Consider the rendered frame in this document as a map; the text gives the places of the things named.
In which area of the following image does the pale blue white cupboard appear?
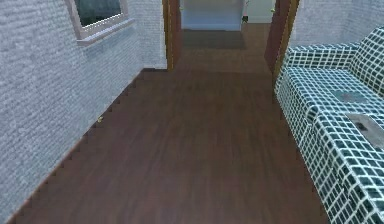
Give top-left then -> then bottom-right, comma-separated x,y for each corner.
180,0 -> 245,32

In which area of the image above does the brown wooden room door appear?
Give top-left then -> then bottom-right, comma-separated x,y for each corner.
264,0 -> 300,80

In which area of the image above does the green white checked sofa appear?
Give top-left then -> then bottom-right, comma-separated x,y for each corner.
273,26 -> 384,224

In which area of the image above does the pale framed window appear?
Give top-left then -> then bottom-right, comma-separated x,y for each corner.
64,0 -> 136,47

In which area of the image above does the small grey flat item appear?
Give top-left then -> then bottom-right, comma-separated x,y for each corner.
331,89 -> 370,105

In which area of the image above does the grey flat laptop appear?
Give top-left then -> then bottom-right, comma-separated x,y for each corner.
345,112 -> 384,150

